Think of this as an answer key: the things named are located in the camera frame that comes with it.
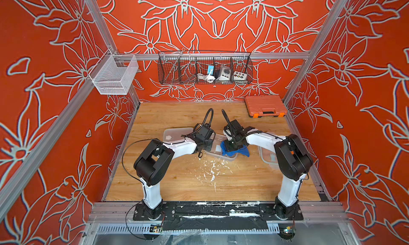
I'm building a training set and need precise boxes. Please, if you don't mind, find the blue cloth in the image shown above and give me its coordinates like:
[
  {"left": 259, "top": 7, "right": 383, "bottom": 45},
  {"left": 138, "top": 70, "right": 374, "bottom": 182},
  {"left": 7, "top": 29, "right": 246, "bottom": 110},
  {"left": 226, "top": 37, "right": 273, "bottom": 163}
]
[{"left": 220, "top": 141, "right": 250, "bottom": 158}]

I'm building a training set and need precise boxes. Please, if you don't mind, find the clear lunch box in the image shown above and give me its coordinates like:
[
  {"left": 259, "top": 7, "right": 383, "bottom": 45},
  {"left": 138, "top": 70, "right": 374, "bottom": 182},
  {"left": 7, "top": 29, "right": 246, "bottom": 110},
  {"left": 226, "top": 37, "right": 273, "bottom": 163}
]
[{"left": 205, "top": 134, "right": 238, "bottom": 161}]

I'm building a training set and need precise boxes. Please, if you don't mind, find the clear lunch box lid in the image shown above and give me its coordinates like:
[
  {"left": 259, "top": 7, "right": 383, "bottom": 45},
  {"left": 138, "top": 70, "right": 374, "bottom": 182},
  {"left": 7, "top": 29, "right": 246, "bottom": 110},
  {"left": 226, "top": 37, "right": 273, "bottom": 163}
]
[{"left": 258, "top": 147, "right": 279, "bottom": 169}]

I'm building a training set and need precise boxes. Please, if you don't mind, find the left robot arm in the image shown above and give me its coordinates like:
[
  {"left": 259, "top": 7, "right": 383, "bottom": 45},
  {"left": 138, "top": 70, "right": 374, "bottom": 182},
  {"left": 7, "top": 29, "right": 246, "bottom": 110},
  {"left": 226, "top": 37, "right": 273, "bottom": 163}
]
[{"left": 129, "top": 108, "right": 215, "bottom": 219}]

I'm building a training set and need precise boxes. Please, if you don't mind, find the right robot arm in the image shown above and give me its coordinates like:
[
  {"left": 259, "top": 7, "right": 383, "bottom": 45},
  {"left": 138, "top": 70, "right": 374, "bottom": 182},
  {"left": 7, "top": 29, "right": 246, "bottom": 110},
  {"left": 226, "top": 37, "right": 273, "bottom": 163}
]
[{"left": 220, "top": 110, "right": 313, "bottom": 220}]

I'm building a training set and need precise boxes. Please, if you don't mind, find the left closed lunch box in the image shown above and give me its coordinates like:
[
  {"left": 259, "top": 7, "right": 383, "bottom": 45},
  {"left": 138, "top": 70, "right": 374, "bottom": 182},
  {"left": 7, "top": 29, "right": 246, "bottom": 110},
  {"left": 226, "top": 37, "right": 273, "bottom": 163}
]
[{"left": 163, "top": 127, "right": 193, "bottom": 143}]

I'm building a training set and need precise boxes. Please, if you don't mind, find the orange tool case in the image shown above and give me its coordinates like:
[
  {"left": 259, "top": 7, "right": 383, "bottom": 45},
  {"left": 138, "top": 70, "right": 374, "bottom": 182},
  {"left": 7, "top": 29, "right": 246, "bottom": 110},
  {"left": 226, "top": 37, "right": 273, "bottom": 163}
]
[{"left": 245, "top": 95, "right": 288, "bottom": 118}]

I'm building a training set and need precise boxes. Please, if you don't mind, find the white button box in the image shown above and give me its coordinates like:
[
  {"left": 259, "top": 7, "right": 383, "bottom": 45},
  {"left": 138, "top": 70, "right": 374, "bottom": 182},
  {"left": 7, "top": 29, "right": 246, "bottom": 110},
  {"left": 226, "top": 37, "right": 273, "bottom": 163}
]
[{"left": 233, "top": 71, "right": 247, "bottom": 83}]

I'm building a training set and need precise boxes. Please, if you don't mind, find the white power adapter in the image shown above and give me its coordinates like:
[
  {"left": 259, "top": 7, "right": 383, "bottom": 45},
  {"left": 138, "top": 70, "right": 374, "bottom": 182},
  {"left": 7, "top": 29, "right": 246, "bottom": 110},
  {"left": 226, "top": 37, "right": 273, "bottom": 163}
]
[{"left": 216, "top": 65, "right": 231, "bottom": 82}]

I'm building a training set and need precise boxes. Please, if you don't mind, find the blue white small box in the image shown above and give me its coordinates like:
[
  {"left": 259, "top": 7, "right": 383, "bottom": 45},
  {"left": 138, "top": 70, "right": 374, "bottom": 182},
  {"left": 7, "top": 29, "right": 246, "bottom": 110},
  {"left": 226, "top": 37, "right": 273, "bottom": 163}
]
[{"left": 207, "top": 65, "right": 214, "bottom": 75}]

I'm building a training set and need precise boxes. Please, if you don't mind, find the clear acrylic box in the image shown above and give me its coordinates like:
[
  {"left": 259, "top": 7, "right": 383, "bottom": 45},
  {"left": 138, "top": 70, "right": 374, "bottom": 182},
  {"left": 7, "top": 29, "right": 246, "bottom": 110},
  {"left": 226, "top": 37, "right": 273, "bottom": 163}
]
[{"left": 89, "top": 50, "right": 139, "bottom": 95}]

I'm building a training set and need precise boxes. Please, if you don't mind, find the white coiled cable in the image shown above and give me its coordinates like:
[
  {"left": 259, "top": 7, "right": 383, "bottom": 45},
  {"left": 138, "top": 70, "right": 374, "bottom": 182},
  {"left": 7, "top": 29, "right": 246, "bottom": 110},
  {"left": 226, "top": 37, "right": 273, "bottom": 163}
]
[{"left": 196, "top": 73, "right": 215, "bottom": 84}]

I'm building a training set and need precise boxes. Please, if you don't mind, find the black wire basket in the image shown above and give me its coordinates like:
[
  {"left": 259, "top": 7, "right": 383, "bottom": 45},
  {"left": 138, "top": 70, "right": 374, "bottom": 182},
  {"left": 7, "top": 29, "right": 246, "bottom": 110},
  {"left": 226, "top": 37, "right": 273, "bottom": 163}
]
[{"left": 158, "top": 50, "right": 253, "bottom": 85}]

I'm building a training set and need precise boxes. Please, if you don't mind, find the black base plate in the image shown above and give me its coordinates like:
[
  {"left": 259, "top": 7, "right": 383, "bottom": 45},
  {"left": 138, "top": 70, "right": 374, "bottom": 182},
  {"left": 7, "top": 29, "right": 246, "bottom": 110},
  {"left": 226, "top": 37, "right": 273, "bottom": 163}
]
[{"left": 133, "top": 201, "right": 304, "bottom": 233}]

